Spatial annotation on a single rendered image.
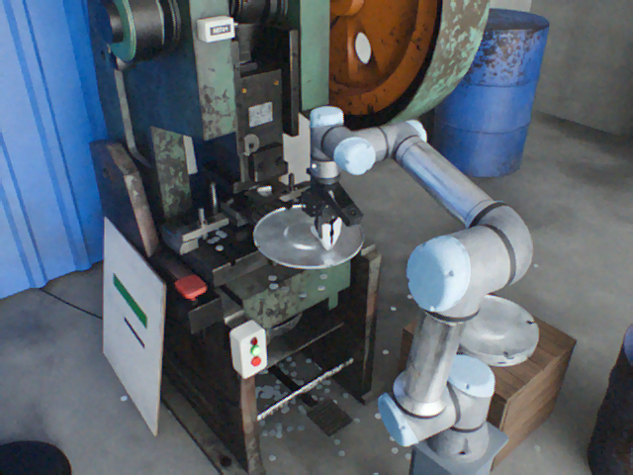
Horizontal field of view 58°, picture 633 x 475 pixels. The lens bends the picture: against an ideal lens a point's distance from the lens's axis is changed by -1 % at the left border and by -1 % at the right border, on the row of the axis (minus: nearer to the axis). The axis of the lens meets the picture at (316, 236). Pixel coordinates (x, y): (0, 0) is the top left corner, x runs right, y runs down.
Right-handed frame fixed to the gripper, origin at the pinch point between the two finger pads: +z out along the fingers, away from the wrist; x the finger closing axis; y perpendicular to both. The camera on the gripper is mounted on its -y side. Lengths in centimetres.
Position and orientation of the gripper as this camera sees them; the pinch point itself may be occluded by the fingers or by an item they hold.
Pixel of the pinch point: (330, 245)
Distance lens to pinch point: 146.4
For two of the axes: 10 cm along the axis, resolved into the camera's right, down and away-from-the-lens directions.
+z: 0.0, 8.4, 5.4
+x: -7.7, 3.5, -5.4
